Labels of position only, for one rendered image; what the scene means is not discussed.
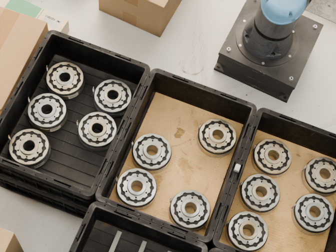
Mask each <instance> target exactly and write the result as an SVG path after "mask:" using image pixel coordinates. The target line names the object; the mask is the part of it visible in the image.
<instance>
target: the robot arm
mask: <svg viewBox="0 0 336 252"><path fill-rule="evenodd" d="M311 1H312V0H261V2H260V4H259V7H258V10H257V12H256V15H255V16H254V17H252V18H251V19H250V20H249V21H248V22H247V23H246V25H245V27H244V29H243V32H242V41H243V44H244V46H245V48H246V49H247V50H248V51H249V52H250V53H251V54H252V55H253V56H255V57H256V58H259V59H261V60H266V61H274V60H278V59H280V58H282V57H284V56H285V55H286V54H287V53H288V51H289V50H290V48H291V46H292V43H293V29H294V27H295V25H296V24H297V22H298V20H299V18H300V17H301V15H302V14H303V12H304V11H305V10H306V8H307V7H308V5H309V4H310V2H311Z"/></svg>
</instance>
